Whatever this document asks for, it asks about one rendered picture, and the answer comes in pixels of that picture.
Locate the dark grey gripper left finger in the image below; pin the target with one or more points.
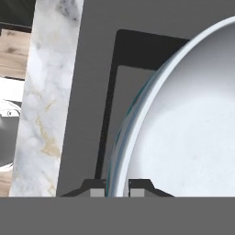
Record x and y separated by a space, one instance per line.
95 185

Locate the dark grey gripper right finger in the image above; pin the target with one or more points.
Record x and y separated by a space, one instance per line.
140 185

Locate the white bowl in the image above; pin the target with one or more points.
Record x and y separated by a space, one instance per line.
186 128

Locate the white and grey round object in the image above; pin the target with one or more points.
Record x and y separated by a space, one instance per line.
8 134

